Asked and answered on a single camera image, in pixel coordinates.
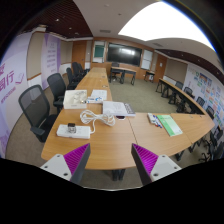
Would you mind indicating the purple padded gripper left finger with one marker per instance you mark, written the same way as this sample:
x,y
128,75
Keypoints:
x,y
69,166

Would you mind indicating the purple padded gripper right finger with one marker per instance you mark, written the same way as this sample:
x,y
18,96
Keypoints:
x,y
150,166

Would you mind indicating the black charger plug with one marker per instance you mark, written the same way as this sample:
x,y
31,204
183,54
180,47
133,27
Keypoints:
x,y
72,127

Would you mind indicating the white power strip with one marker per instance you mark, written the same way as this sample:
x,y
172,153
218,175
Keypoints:
x,y
79,132

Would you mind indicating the green booklet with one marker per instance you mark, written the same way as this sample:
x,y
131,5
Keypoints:
x,y
170,125

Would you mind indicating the white cardboard box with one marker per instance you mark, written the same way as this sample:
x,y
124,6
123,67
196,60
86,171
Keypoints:
x,y
75,99

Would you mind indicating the small blue white box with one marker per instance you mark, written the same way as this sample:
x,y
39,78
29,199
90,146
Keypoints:
x,y
94,100

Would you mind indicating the black mesh office chair near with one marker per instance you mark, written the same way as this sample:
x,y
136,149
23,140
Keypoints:
x,y
36,108

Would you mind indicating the black mesh office chair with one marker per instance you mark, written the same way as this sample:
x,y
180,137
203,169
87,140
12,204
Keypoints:
x,y
58,87
36,108

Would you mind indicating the right row wooden table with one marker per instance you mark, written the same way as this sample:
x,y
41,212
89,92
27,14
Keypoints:
x,y
172,92

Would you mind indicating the white paper sheet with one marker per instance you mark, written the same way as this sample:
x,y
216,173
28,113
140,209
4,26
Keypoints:
x,y
99,94

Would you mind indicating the wooden desk at front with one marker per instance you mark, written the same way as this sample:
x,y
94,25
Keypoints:
x,y
123,72

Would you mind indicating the white whiteboard right of screen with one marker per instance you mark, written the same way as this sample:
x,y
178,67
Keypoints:
x,y
147,59

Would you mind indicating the green board left of screen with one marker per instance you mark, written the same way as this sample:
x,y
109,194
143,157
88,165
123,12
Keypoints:
x,y
98,51

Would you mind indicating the large black wall screen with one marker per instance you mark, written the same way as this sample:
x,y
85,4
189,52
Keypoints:
x,y
124,54

